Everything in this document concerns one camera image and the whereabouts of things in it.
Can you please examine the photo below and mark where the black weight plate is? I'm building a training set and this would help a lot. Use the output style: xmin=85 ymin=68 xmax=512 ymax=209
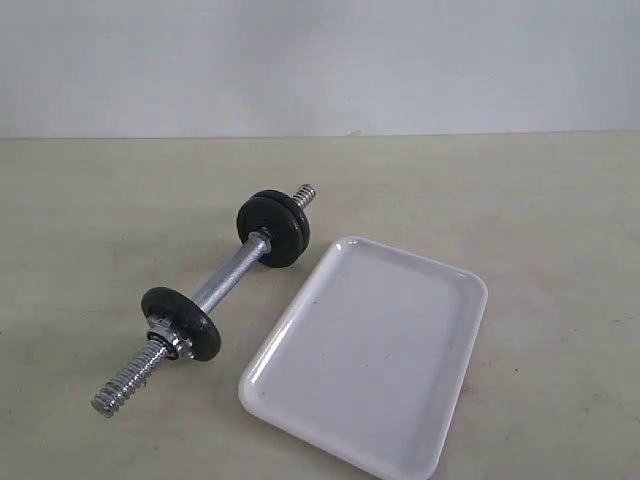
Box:
xmin=253 ymin=190 xmax=310 ymax=259
xmin=236 ymin=196 xmax=303 ymax=268
xmin=141 ymin=287 xmax=221 ymax=362

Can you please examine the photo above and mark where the chrome threaded dumbbell bar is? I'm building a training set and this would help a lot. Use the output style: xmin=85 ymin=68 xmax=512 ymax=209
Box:
xmin=91 ymin=184 xmax=316 ymax=418

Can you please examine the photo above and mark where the white rectangular plastic tray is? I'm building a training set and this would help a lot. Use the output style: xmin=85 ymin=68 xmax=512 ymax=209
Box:
xmin=238 ymin=236 xmax=488 ymax=479

